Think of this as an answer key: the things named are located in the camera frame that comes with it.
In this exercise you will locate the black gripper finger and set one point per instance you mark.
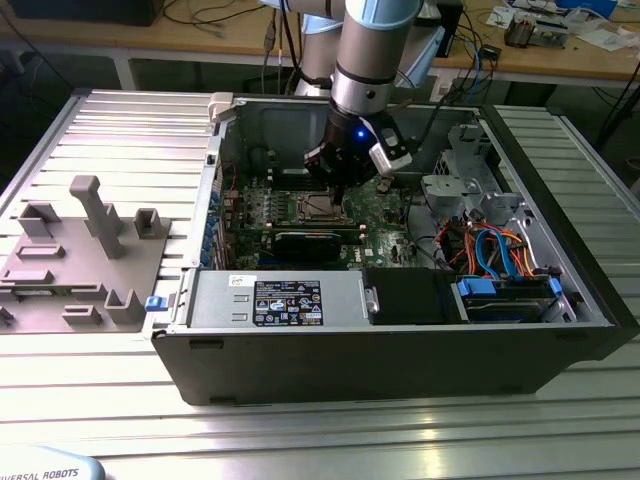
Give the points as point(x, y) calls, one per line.
point(357, 170)
point(330, 170)

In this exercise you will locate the silver CPU plate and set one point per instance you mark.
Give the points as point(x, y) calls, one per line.
point(320, 205)

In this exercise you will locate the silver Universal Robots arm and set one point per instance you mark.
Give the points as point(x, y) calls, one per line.
point(360, 75)

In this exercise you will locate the CPU socket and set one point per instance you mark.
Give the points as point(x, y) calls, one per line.
point(322, 220)

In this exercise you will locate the black RAM slots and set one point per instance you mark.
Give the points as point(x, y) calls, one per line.
point(290, 176)
point(350, 232)

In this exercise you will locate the green motherboard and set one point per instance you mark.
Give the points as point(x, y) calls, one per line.
point(385, 240)

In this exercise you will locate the black graphics card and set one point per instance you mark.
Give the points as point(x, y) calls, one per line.
point(305, 245)

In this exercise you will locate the silver metal drive cage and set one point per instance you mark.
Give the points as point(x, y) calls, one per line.
point(445, 187)

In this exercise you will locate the beige case latch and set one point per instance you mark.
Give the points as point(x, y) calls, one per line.
point(220, 105)

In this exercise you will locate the silver power supply unit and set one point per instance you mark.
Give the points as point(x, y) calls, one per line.
point(220, 300)

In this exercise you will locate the wooden desk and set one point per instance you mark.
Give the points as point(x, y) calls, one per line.
point(200, 40)

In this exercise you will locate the black open PC case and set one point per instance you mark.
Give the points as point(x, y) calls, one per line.
point(350, 365)

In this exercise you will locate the hard disk in blue carrier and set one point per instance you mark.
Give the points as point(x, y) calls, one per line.
point(500, 305)

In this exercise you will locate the copper heat sink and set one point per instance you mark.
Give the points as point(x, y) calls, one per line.
point(520, 32)

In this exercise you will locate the blue case latch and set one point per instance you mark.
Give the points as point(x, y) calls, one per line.
point(154, 304)

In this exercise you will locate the grey plastic parts rack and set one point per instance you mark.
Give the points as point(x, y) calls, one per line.
point(75, 280)

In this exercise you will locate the large black box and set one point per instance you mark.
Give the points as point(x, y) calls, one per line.
point(75, 12)

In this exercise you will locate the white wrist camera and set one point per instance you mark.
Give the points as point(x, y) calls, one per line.
point(387, 157)

